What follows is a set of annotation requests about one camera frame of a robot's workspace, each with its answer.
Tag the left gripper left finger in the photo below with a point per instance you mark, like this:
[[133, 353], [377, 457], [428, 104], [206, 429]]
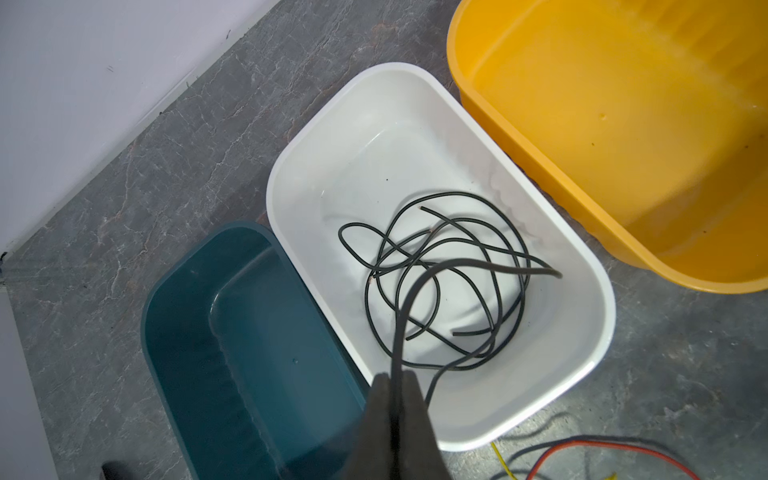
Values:
[[372, 458]]

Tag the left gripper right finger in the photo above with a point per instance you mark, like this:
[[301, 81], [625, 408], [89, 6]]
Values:
[[417, 452]]

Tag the teal plastic bin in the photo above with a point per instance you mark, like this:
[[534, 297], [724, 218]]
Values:
[[253, 379]]

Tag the white plastic bin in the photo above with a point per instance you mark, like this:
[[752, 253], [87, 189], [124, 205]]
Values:
[[394, 152]]

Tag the yellow plastic bin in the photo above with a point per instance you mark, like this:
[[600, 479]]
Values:
[[645, 120]]

